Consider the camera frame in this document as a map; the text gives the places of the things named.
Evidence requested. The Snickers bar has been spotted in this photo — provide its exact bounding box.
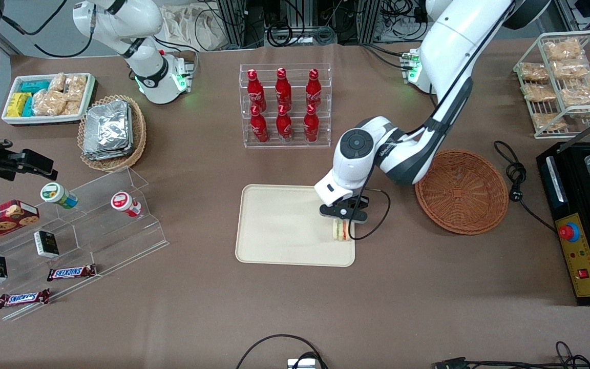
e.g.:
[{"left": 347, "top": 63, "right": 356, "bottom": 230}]
[
  {"left": 47, "top": 263, "right": 97, "bottom": 282},
  {"left": 0, "top": 288, "right": 51, "bottom": 310}
]

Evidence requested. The green lidded cup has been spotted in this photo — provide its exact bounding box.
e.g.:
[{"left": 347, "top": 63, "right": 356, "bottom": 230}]
[{"left": 40, "top": 182, "right": 79, "bottom": 210}]

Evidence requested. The yellow snack packet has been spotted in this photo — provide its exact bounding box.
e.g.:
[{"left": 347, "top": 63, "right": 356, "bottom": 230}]
[{"left": 7, "top": 92, "right": 32, "bottom": 118}]

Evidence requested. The black sealing machine yellow panel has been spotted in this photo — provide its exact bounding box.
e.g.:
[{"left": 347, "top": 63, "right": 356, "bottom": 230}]
[{"left": 536, "top": 141, "right": 590, "bottom": 307}]

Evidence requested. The black looped cable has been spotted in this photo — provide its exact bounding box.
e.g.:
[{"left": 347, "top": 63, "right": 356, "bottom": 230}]
[{"left": 236, "top": 334, "right": 329, "bottom": 369}]

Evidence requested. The grey metal lever bar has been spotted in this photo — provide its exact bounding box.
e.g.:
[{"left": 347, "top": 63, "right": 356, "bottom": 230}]
[{"left": 555, "top": 105, "right": 590, "bottom": 142}]

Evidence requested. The white cloth bag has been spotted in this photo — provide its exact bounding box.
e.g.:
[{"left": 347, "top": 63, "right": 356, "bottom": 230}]
[{"left": 161, "top": 4, "right": 227, "bottom": 52}]

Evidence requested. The aluminium frame post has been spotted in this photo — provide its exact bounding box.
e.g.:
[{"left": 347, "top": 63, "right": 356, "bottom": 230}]
[
  {"left": 358, "top": 0, "right": 382, "bottom": 45},
  {"left": 216, "top": 0, "right": 247, "bottom": 50}
]

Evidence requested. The black cable with connector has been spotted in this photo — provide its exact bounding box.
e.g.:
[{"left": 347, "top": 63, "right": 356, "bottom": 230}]
[{"left": 433, "top": 340, "right": 590, "bottom": 369}]

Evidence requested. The red cola bottle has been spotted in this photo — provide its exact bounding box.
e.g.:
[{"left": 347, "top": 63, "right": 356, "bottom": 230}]
[
  {"left": 306, "top": 68, "right": 322, "bottom": 107},
  {"left": 247, "top": 69, "right": 267, "bottom": 111},
  {"left": 304, "top": 104, "right": 320, "bottom": 144},
  {"left": 275, "top": 68, "right": 292, "bottom": 109},
  {"left": 250, "top": 105, "right": 269, "bottom": 144},
  {"left": 276, "top": 105, "right": 293, "bottom": 143}
]

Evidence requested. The clear acrylic stepped display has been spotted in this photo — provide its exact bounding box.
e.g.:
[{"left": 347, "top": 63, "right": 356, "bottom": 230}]
[{"left": 0, "top": 166, "right": 170, "bottom": 322}]

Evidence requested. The white rectangular snack bin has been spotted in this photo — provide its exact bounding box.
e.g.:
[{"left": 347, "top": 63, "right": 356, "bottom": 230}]
[{"left": 1, "top": 72, "right": 97, "bottom": 127}]

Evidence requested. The light tan wicker basket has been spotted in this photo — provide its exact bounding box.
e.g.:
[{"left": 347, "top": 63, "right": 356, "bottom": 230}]
[{"left": 77, "top": 94, "right": 148, "bottom": 172}]

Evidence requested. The beige plastic tray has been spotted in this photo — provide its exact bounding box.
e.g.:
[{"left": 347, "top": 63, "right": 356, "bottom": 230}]
[{"left": 235, "top": 184, "right": 356, "bottom": 268}]

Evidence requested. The black power cable with plug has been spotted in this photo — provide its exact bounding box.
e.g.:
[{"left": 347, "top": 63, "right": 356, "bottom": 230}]
[{"left": 493, "top": 140, "right": 558, "bottom": 234}]

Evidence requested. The brown round wicker basket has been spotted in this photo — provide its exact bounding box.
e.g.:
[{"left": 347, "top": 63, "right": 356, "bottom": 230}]
[{"left": 415, "top": 149, "right": 510, "bottom": 236}]

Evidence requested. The thin black camera cable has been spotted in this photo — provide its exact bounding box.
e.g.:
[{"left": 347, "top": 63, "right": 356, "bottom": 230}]
[{"left": 349, "top": 188, "right": 392, "bottom": 241}]

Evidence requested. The sandwich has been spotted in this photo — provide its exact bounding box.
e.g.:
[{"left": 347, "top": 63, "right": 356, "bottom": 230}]
[{"left": 332, "top": 220, "right": 352, "bottom": 242}]

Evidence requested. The clear acrylic bottle rack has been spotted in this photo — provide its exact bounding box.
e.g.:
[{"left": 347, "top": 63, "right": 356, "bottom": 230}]
[{"left": 239, "top": 63, "right": 333, "bottom": 149}]

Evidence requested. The white wire rack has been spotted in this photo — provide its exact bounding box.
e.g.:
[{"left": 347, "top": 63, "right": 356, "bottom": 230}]
[{"left": 513, "top": 30, "right": 590, "bottom": 140}]

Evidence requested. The red lidded cup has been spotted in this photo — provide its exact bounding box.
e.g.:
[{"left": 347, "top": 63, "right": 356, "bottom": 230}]
[{"left": 110, "top": 191, "right": 142, "bottom": 218}]

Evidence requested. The silver foil packs stack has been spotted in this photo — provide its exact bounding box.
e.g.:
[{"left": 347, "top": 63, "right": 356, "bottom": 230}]
[{"left": 82, "top": 99, "right": 135, "bottom": 161}]

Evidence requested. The red cookie box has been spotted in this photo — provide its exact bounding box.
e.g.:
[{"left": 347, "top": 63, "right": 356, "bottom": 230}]
[{"left": 0, "top": 199, "right": 40, "bottom": 245}]

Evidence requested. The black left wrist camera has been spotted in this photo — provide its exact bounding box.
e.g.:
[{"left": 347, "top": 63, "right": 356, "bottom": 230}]
[{"left": 319, "top": 201, "right": 369, "bottom": 223}]

